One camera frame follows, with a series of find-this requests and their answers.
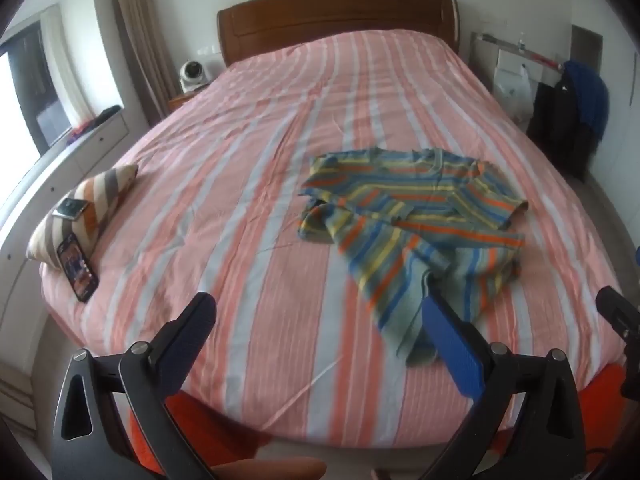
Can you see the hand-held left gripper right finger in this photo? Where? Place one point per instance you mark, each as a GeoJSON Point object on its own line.
{"type": "Point", "coordinates": [452, 345]}

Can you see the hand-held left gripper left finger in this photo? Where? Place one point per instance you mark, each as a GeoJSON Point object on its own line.
{"type": "Point", "coordinates": [192, 327]}

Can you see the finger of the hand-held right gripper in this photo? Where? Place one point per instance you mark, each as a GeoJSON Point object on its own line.
{"type": "Point", "coordinates": [617, 310]}

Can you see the striped multicolour shirt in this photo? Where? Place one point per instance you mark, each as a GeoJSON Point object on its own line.
{"type": "Point", "coordinates": [400, 200]}

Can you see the person's left hand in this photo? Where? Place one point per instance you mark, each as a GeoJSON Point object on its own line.
{"type": "Point", "coordinates": [270, 471]}

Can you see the black smartphone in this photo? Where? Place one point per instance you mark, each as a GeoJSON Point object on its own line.
{"type": "Point", "coordinates": [77, 267]}

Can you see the zigzag striped pillow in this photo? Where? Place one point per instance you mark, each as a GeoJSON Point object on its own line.
{"type": "Point", "coordinates": [95, 195]}

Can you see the small silver device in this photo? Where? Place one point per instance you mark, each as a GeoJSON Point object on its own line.
{"type": "Point", "coordinates": [71, 208]}

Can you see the bed with pink striped sheet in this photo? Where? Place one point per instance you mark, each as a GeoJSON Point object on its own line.
{"type": "Point", "coordinates": [240, 160]}

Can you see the black hanging jacket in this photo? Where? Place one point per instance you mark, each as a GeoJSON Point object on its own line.
{"type": "Point", "coordinates": [560, 125]}

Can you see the white window bench cabinet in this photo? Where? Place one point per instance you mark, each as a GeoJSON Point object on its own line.
{"type": "Point", "coordinates": [65, 160]}

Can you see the wooden nightstand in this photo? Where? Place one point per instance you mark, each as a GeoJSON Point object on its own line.
{"type": "Point", "coordinates": [179, 101]}

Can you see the white desk with items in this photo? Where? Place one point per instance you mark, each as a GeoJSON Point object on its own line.
{"type": "Point", "coordinates": [505, 47]}

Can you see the window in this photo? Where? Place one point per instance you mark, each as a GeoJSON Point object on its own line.
{"type": "Point", "coordinates": [25, 90]}

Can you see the beige curtain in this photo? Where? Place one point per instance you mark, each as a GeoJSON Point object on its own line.
{"type": "Point", "coordinates": [142, 35]}

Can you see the brown wooden headboard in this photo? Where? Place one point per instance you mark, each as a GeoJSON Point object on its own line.
{"type": "Point", "coordinates": [340, 12]}

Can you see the white security camera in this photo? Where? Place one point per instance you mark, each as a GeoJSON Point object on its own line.
{"type": "Point", "coordinates": [192, 74]}

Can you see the grey wall panel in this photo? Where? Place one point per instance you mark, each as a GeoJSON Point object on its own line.
{"type": "Point", "coordinates": [586, 45]}

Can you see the white wall socket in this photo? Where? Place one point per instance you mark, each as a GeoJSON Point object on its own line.
{"type": "Point", "coordinates": [209, 51]}

